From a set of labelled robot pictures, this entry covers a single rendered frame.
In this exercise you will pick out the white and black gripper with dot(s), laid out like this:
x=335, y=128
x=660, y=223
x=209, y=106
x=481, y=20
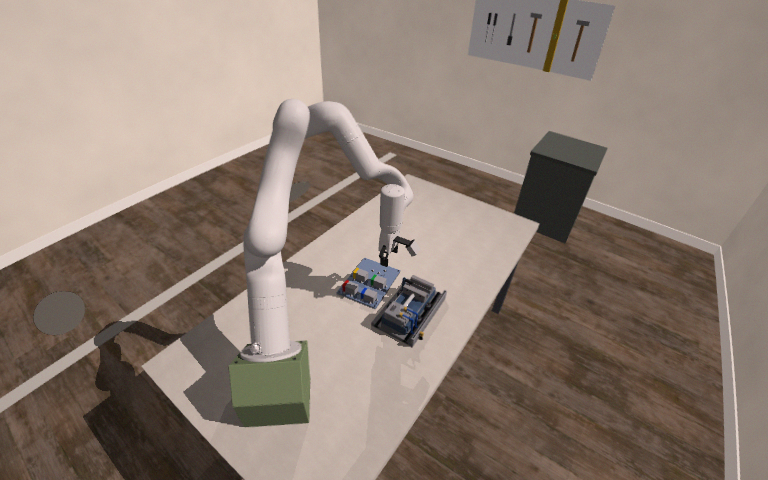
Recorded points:
x=386, y=243

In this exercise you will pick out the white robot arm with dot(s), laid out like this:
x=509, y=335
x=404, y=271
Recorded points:
x=266, y=232

